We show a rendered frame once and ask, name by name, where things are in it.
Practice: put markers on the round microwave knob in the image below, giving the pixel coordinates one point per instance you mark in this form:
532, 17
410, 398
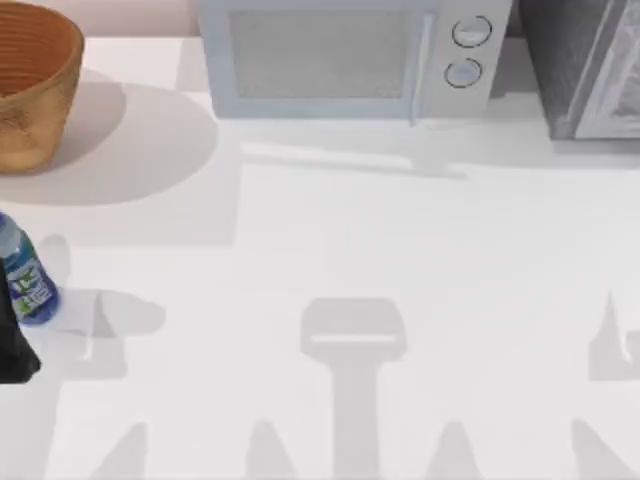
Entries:
471, 31
463, 73

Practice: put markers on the blue bottle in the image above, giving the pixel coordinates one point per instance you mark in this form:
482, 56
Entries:
27, 280

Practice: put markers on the brown woven basket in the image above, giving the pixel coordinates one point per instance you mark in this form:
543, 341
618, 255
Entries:
35, 100

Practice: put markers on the pale microwave oven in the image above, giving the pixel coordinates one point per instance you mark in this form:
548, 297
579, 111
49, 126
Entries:
320, 55

